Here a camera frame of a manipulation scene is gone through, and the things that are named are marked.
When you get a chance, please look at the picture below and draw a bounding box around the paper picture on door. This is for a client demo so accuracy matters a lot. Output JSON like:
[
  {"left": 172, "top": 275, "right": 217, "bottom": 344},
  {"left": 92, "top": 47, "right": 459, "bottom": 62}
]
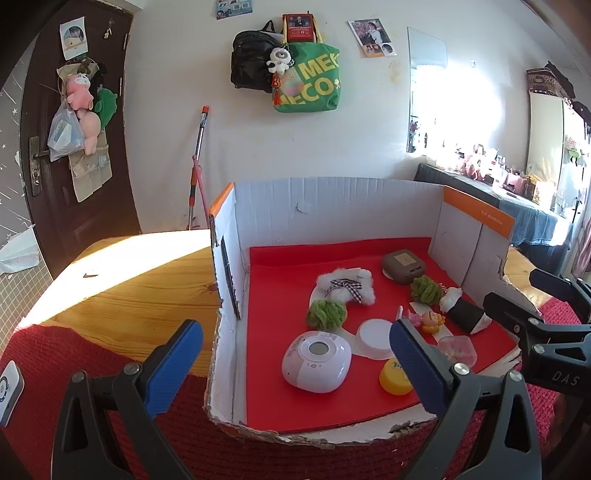
[{"left": 60, "top": 17, "right": 89, "bottom": 60}]

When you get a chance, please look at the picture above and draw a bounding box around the metal door handle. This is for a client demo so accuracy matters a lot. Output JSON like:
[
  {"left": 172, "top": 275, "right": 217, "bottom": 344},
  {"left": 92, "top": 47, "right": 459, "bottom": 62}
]
[{"left": 28, "top": 136, "right": 51, "bottom": 197}]

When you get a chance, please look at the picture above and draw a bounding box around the yellow round jar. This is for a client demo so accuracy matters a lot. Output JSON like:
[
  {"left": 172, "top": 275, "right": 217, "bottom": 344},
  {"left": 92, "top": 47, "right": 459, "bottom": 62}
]
[{"left": 379, "top": 356, "right": 415, "bottom": 395}]

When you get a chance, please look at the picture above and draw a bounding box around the beige hanging organizer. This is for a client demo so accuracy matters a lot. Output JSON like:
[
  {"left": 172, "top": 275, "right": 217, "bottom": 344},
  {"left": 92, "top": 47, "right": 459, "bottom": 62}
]
[{"left": 56, "top": 58, "right": 114, "bottom": 203}]

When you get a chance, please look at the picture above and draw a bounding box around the photo wall poster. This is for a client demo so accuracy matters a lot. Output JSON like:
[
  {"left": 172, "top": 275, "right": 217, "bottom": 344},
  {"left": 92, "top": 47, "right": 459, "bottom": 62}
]
[{"left": 348, "top": 18, "right": 397, "bottom": 58}]

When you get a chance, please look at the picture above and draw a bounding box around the pale pink plush toy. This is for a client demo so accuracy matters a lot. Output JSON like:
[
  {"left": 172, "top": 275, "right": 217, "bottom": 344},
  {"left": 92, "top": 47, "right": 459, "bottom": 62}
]
[{"left": 79, "top": 111, "right": 102, "bottom": 155}]

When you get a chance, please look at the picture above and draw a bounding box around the white wardrobe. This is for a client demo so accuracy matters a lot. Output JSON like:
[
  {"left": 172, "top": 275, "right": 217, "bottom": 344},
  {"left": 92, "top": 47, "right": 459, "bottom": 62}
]
[{"left": 526, "top": 90, "right": 587, "bottom": 217}]

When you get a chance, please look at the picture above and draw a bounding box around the white plush bear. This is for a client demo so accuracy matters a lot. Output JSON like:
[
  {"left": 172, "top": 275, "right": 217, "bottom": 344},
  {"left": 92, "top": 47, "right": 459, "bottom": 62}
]
[{"left": 315, "top": 268, "right": 376, "bottom": 305}]

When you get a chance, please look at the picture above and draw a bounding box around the green yarn pom-pom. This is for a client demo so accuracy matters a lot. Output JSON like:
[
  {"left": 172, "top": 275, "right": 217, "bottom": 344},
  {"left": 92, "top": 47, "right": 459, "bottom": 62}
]
[
  {"left": 410, "top": 274, "right": 446, "bottom": 305},
  {"left": 307, "top": 299, "right": 348, "bottom": 330}
]

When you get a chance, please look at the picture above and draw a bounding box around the blue and white small device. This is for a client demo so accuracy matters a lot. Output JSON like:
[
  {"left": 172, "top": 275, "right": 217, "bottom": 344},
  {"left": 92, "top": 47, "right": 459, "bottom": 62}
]
[{"left": 0, "top": 360, "right": 25, "bottom": 428}]

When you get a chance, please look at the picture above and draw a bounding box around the white screw lid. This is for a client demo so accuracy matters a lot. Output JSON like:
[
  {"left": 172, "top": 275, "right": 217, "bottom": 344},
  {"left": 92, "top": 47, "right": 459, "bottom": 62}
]
[{"left": 355, "top": 318, "right": 398, "bottom": 361}]

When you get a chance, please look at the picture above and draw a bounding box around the white plastic sheet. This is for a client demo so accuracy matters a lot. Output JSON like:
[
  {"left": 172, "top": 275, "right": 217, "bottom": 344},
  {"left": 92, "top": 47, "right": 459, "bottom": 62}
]
[{"left": 0, "top": 226, "right": 40, "bottom": 275}]

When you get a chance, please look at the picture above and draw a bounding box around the clutter of bottles and boxes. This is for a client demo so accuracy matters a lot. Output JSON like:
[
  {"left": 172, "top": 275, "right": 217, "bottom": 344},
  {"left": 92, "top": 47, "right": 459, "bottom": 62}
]
[{"left": 429, "top": 143, "right": 568, "bottom": 208}]

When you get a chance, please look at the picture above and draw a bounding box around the black backpack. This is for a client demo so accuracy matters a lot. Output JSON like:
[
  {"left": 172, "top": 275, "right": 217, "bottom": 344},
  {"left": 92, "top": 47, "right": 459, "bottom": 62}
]
[{"left": 231, "top": 21, "right": 280, "bottom": 93}]

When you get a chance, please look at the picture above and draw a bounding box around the black bag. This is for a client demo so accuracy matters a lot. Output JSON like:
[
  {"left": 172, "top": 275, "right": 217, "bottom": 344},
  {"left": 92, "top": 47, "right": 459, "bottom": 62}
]
[{"left": 570, "top": 97, "right": 591, "bottom": 125}]

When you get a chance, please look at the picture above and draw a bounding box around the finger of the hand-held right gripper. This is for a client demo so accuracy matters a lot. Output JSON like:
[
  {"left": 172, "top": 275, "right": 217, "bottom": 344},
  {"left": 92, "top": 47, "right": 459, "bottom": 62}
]
[
  {"left": 529, "top": 268, "right": 591, "bottom": 324},
  {"left": 482, "top": 292, "right": 591, "bottom": 347}
]

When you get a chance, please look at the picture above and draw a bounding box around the green plush toy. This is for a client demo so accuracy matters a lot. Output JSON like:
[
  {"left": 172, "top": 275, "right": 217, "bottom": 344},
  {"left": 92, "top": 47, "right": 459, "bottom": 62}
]
[{"left": 95, "top": 88, "right": 118, "bottom": 127}]

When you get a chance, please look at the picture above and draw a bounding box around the mop with orange tip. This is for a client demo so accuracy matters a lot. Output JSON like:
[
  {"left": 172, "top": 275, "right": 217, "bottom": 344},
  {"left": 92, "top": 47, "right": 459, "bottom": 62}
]
[{"left": 186, "top": 105, "right": 211, "bottom": 230}]

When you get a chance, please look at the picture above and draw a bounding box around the green tote bag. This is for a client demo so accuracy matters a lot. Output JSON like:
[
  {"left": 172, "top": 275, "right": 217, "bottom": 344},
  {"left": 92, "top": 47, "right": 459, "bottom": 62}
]
[{"left": 272, "top": 21, "right": 341, "bottom": 114}]

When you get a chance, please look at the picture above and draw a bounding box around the wall mirror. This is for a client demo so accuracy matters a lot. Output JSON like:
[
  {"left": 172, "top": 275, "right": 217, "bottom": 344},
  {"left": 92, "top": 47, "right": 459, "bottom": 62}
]
[{"left": 406, "top": 27, "right": 448, "bottom": 154}]

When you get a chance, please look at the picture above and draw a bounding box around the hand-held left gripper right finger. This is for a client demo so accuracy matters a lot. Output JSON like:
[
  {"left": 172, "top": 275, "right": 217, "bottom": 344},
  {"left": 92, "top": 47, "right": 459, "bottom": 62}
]
[{"left": 389, "top": 318, "right": 542, "bottom": 480}]

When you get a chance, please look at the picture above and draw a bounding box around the panda plush keychain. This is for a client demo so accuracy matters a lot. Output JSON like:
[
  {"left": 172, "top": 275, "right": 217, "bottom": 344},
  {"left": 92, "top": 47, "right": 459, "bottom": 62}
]
[{"left": 268, "top": 47, "right": 296, "bottom": 75}]

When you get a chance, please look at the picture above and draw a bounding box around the clear plastic small box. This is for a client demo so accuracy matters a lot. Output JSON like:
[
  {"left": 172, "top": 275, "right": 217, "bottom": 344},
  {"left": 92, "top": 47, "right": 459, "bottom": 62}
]
[{"left": 436, "top": 335, "right": 478, "bottom": 368}]

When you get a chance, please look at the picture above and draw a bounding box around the red box on wall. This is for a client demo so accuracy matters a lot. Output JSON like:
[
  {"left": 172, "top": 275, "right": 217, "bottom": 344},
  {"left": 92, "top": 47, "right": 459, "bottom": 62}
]
[{"left": 283, "top": 14, "right": 315, "bottom": 43}]

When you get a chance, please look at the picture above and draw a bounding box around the grey rounded case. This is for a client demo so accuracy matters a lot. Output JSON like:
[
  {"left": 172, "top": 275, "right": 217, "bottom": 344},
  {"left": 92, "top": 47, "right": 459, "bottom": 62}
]
[{"left": 381, "top": 249, "right": 426, "bottom": 284}]

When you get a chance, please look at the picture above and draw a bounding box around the black and white cloth roll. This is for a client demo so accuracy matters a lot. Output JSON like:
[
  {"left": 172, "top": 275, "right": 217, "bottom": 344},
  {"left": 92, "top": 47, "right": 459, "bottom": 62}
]
[{"left": 438, "top": 287, "right": 492, "bottom": 334}]

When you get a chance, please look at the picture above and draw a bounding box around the orange cardboard box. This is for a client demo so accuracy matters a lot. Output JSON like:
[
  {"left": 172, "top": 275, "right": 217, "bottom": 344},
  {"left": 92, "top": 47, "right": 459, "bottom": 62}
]
[{"left": 203, "top": 178, "right": 546, "bottom": 449}]

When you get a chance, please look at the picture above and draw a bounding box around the white round electronic device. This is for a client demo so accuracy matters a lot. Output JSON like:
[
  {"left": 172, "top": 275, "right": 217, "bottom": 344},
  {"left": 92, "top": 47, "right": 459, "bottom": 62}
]
[{"left": 281, "top": 330, "right": 352, "bottom": 394}]

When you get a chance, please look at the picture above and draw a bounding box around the pink curtain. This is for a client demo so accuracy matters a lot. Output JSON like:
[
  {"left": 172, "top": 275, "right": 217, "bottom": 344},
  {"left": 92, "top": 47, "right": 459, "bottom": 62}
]
[{"left": 570, "top": 203, "right": 591, "bottom": 280}]

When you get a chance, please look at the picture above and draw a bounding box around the red knitted mat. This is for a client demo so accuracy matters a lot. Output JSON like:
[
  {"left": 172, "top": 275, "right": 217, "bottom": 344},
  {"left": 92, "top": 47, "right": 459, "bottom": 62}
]
[{"left": 0, "top": 298, "right": 591, "bottom": 480}]

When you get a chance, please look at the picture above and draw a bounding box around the table with dark blue cloth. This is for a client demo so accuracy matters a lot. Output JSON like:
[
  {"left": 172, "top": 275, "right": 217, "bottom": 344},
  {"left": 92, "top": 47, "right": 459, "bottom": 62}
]
[{"left": 413, "top": 162, "right": 573, "bottom": 247}]

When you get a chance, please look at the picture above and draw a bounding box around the clear plastic bag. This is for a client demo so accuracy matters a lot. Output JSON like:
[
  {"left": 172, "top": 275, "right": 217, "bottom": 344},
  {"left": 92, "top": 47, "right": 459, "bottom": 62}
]
[{"left": 47, "top": 102, "right": 86, "bottom": 162}]

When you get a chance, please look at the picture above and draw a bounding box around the blue wall poster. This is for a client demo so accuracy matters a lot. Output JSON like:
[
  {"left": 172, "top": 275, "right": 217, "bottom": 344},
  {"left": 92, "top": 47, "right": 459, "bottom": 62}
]
[{"left": 215, "top": 0, "right": 254, "bottom": 20}]

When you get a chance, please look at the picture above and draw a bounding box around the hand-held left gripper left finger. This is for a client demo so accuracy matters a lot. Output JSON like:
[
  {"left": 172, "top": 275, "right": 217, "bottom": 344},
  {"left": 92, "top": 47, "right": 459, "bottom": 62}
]
[{"left": 51, "top": 318, "right": 205, "bottom": 480}]

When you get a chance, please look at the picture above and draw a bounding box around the dark brown door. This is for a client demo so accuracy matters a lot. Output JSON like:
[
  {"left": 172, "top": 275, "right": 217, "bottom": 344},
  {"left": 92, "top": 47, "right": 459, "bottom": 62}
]
[{"left": 21, "top": 0, "right": 141, "bottom": 280}]

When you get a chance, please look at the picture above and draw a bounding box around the patterned suitcase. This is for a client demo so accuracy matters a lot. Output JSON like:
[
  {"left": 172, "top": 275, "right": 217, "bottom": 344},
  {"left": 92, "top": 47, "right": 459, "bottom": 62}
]
[{"left": 526, "top": 68, "right": 575, "bottom": 99}]

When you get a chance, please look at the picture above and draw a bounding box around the small doll figurine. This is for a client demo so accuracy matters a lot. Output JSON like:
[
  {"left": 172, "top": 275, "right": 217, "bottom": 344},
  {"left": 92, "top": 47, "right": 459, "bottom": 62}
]
[{"left": 406, "top": 310, "right": 446, "bottom": 335}]

